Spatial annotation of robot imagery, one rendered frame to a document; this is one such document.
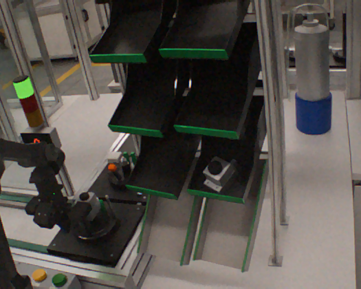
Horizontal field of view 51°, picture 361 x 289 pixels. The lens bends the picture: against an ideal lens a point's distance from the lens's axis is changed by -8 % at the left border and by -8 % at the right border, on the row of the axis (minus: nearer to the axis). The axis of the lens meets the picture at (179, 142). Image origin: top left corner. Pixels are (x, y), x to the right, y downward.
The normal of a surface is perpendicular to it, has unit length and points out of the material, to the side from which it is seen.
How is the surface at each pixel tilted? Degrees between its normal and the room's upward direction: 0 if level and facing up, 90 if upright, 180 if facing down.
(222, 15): 25
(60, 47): 90
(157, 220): 45
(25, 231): 0
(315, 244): 0
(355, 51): 90
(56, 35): 90
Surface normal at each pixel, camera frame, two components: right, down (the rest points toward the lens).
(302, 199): -0.17, -0.84
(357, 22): -0.30, 0.54
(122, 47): -0.35, -0.54
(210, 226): -0.44, -0.22
